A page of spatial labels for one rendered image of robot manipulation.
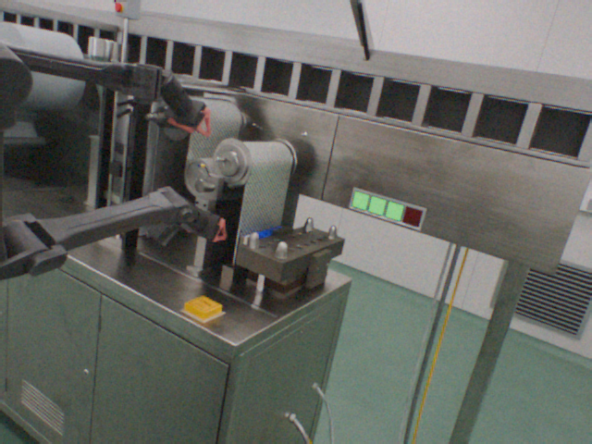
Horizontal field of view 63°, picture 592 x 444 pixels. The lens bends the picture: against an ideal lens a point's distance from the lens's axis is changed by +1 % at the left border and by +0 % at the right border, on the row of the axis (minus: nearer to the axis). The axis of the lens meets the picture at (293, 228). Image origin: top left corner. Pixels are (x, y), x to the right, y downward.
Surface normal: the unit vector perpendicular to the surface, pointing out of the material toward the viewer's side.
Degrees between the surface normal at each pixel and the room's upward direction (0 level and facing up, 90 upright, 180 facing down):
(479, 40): 90
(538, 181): 90
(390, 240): 90
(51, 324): 90
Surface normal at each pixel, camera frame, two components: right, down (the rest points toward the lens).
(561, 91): -0.52, 0.15
